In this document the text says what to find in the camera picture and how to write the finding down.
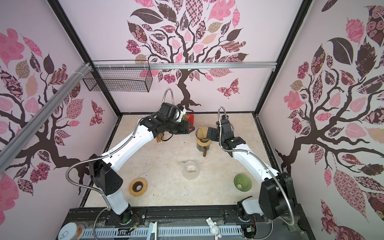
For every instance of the coffee filter paper box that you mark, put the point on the coffee filter paper box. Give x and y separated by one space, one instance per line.
159 138

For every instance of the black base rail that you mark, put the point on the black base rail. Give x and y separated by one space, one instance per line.
229 214

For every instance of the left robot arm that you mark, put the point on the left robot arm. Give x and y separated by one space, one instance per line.
104 171

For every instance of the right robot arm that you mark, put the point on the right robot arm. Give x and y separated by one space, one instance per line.
277 195

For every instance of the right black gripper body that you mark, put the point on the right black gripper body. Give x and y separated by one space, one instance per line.
215 136

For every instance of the brown paper coffee filter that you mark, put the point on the brown paper coffee filter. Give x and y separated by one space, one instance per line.
201 132

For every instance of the white cable duct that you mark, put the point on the white cable duct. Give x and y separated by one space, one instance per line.
167 232

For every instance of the aluminium bar left wall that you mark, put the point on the aluminium bar left wall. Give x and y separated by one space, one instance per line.
11 150

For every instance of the green glass dripper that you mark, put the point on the green glass dripper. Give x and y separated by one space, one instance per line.
243 182

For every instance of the grey glass pitcher wooden handle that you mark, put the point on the grey glass pitcher wooden handle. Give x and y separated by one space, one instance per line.
203 149

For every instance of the wooden dripper ring stand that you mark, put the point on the wooden dripper ring stand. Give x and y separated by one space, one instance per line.
203 144

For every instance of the white toy figure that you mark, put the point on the white toy figure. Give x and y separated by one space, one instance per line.
214 228

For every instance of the frosted white glass pitcher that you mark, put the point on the frosted white glass pitcher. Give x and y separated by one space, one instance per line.
190 170

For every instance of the aluminium bar wall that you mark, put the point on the aluminium bar wall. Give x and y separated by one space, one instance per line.
173 66
11 150

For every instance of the black wire basket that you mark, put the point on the black wire basket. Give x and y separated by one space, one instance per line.
128 77

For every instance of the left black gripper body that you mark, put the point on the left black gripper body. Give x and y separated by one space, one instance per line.
180 127

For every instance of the aluminium bar back wall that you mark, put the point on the aluminium bar back wall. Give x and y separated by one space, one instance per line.
173 66

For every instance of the red snack bag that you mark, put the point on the red snack bag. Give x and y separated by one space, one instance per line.
190 118

